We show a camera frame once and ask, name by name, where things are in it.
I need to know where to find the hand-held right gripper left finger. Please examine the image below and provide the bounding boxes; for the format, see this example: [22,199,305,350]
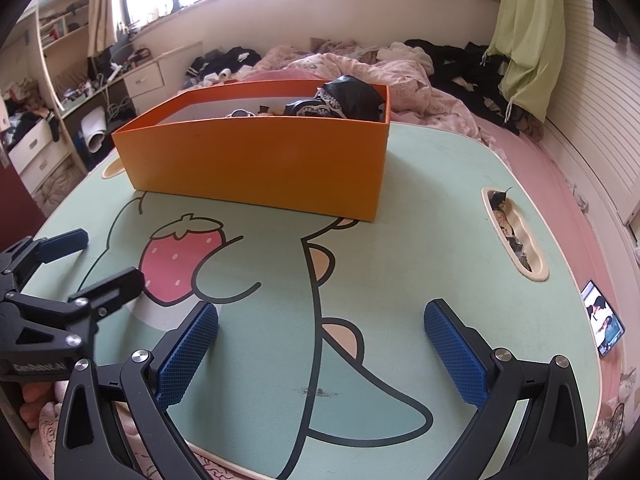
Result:
[54,301,221,480]

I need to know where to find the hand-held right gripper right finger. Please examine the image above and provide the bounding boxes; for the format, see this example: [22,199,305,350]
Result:
[423,298,590,480]

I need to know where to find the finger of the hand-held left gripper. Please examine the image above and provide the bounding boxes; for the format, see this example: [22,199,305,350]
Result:
[66,266,147,319]
[0,228,90,287]

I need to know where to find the orange cardboard box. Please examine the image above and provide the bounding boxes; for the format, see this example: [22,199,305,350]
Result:
[111,79,391,222]

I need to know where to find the black lace-trimmed garment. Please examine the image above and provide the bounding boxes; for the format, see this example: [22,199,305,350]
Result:
[284,75,383,122]

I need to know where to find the green cartoon desktop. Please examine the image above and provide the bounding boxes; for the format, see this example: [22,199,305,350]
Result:
[15,122,608,480]

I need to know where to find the person's left hand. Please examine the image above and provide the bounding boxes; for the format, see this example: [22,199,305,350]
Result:
[19,381,64,429]

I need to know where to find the white drawer cabinet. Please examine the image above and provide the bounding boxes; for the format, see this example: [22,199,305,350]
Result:
[7,120,71,196]

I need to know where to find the pink rose-print fabric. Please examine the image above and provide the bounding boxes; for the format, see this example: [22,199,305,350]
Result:
[30,380,236,480]

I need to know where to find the rolled white paper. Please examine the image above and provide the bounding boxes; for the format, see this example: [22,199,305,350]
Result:
[80,110,108,153]

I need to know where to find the patterned lace strip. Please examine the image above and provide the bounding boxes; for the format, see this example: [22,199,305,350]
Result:
[495,210,534,272]

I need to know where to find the smartphone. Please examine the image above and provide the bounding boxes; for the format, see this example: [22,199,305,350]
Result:
[581,280,626,358]

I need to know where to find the beige floral cloth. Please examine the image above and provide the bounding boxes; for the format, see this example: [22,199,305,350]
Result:
[590,370,640,480]

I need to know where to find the white desk with drawer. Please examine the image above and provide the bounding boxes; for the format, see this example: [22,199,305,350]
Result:
[122,42,206,106]

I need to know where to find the white bookshelf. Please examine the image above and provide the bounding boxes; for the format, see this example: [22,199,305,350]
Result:
[35,0,93,106]

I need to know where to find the beige window curtain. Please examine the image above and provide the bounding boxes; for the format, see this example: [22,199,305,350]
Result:
[87,0,126,58]

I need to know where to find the black and white clothes pile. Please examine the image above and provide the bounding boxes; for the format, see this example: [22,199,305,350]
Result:
[184,46,263,92]

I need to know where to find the white louvered wardrobe doors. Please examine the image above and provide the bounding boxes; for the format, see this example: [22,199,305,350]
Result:
[550,0,640,226]

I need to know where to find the pink quilt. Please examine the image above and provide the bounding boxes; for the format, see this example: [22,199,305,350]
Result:
[235,40,546,153]

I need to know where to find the light green hanging cloth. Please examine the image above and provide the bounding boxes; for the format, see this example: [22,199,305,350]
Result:
[487,0,563,123]

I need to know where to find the black hanging clothing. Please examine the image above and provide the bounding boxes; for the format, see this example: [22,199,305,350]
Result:
[592,0,631,43]

